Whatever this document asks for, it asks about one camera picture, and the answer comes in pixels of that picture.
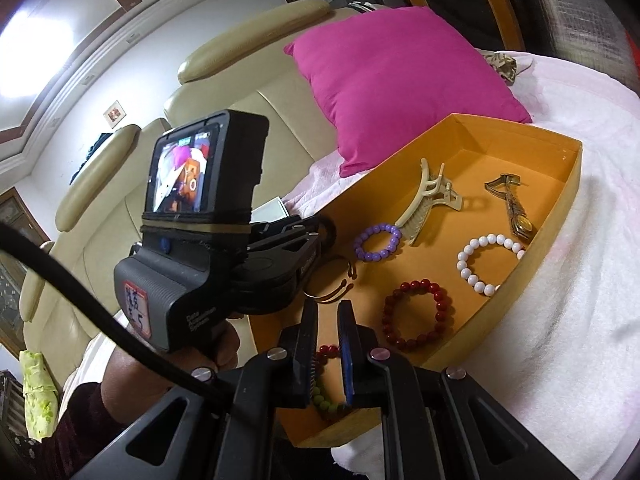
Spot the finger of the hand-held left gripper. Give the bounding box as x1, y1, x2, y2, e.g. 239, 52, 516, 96
250, 214, 323, 255

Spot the beige leather sofa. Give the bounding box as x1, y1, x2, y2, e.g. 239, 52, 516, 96
20, 0, 351, 361

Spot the white bead bracelet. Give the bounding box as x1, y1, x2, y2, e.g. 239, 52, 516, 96
456, 235, 528, 298

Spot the person's left forearm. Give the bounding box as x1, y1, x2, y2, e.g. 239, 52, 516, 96
0, 382, 133, 480

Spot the purple bead bracelet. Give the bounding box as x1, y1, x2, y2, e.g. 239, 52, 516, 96
353, 223, 403, 264

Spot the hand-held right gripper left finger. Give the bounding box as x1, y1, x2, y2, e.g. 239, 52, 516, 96
72, 301, 323, 480

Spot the metal band wristwatch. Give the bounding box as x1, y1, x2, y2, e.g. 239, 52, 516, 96
484, 172, 537, 242

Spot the beige hair claw clip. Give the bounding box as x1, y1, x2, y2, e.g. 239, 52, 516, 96
395, 157, 466, 247

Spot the multicoloured bead bracelet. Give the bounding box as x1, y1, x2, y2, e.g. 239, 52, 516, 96
310, 343, 353, 425

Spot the pale pink towel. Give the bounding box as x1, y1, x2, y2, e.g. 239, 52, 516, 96
287, 50, 640, 480

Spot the wooden cabinet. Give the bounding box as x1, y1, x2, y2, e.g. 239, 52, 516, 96
390, 0, 526, 53

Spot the red bead bracelet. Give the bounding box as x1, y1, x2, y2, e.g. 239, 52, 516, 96
381, 280, 455, 353

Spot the person's left hand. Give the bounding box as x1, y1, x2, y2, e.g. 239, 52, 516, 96
97, 317, 241, 422

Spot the dark brown hair tie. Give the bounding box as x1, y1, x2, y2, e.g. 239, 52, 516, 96
314, 215, 342, 258

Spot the magenta pillow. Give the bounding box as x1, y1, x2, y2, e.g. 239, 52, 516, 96
283, 6, 533, 178

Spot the dark garment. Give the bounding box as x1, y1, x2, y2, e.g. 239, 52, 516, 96
70, 132, 118, 183

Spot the thin metal bangle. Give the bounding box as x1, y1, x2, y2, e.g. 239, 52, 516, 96
301, 255, 359, 306

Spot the beige patterned cloth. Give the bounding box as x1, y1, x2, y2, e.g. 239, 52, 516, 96
482, 50, 518, 85

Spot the orange cardboard box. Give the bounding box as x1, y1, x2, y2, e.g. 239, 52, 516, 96
247, 113, 584, 448

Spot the green patterned cloth bundle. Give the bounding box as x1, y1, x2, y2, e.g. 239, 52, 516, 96
19, 350, 58, 443

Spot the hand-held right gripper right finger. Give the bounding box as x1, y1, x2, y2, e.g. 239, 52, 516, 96
336, 300, 576, 480

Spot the black cable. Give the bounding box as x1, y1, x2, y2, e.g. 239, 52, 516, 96
0, 222, 241, 413

